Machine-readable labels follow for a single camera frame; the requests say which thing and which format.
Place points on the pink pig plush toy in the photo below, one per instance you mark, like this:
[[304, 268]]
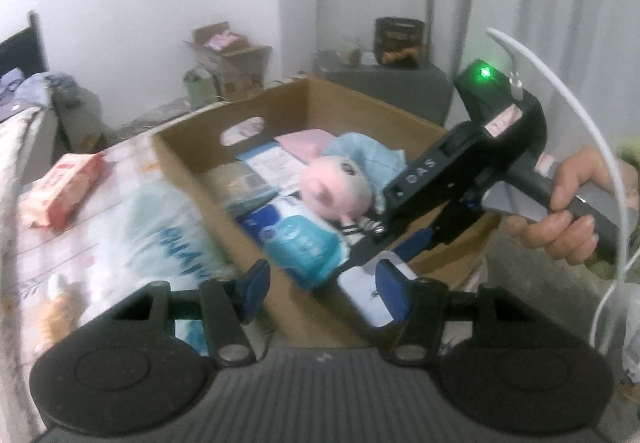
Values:
[[330, 188]]

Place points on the white pack with blue print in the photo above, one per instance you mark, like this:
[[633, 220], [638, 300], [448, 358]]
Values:
[[160, 233]]

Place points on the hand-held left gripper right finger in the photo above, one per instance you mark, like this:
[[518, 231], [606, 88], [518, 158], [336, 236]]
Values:
[[392, 293]]

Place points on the light blue wipes pack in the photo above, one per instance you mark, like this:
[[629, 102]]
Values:
[[305, 248]]

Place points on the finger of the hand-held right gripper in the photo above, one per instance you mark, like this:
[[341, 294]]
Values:
[[457, 220], [390, 243]]

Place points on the large cardboard box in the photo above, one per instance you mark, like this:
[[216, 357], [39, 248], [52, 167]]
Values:
[[280, 108]]

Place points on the small open cardboard box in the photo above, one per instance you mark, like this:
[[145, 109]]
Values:
[[240, 63]]

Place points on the dark round container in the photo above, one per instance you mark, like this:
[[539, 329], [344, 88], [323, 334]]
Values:
[[400, 43]]

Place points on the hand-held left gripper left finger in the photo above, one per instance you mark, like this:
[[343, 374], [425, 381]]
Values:
[[255, 290]]

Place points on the pink flat pack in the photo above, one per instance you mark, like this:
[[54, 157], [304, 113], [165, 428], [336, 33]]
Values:
[[305, 143]]

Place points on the grey cloth bundle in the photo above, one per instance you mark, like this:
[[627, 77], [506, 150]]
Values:
[[80, 108]]

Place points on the pale green container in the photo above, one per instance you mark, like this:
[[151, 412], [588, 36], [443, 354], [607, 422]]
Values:
[[197, 90]]

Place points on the plain white pack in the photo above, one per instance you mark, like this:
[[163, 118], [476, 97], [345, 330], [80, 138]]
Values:
[[360, 295]]

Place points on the greenish flat packet stack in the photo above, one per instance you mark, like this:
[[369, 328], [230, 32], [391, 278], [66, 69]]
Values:
[[240, 188]]

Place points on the person's right hand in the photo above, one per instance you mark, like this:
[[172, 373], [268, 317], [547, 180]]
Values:
[[590, 178]]

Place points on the grey cabinet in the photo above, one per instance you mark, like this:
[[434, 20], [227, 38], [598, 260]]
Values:
[[390, 88]]

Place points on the dark headboard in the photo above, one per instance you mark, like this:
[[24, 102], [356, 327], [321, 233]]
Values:
[[25, 50]]

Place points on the white blue flat packet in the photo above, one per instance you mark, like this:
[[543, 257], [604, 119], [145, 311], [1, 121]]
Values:
[[270, 163]]

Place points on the purple clothes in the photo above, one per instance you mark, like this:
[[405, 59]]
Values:
[[30, 90]]

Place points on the white blue soft pack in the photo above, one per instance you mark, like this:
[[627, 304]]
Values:
[[270, 223]]

